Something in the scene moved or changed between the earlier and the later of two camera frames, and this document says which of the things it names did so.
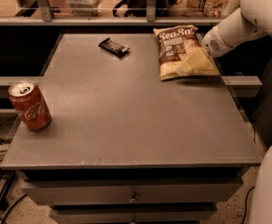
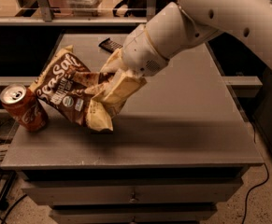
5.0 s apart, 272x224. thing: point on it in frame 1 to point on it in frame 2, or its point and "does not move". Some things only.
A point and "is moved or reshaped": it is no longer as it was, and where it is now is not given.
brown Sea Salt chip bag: [181, 54] to [56, 88]
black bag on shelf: [136, 3] does not move
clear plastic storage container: [83, 1] does not move
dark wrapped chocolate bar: [114, 48] does not move
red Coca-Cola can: [29, 103] is moved or reshaped
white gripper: [212, 43] to [140, 55]
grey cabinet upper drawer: [190, 192] does not move
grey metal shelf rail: [48, 18] does not move
